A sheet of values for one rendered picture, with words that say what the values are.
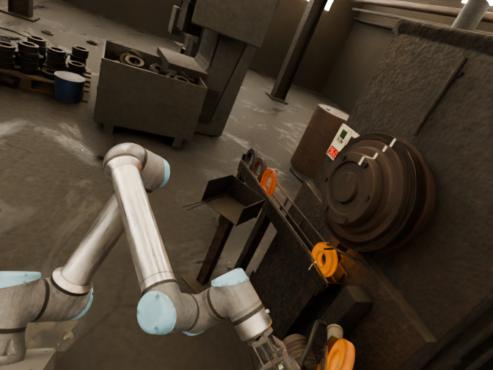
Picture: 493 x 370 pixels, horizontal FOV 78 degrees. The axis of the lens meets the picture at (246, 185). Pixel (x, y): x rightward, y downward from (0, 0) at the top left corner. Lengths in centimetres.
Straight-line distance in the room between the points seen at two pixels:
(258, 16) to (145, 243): 308
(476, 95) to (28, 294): 164
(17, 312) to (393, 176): 132
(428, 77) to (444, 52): 10
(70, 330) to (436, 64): 196
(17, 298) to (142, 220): 55
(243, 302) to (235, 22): 307
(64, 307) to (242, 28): 300
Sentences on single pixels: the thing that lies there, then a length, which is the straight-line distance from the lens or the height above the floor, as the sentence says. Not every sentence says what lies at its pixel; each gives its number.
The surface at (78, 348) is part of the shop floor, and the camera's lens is 177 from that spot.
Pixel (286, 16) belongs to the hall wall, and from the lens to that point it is 1171.
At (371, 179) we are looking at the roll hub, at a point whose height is 121.
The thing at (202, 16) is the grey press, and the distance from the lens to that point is 342.
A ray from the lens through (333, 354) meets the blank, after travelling 121.
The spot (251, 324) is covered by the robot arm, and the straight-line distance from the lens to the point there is 82.
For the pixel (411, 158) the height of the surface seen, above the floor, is 132.
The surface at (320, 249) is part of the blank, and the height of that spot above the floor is 76.
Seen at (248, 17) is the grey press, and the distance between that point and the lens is 359.
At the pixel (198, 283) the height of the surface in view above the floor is 1.
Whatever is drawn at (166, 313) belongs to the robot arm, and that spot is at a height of 93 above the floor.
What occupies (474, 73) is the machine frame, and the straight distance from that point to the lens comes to 135.
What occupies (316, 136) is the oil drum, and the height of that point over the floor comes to 55.
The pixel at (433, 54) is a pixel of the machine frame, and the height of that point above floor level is 165.
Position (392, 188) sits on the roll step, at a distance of 116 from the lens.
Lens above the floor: 152
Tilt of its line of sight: 27 degrees down
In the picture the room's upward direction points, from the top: 24 degrees clockwise
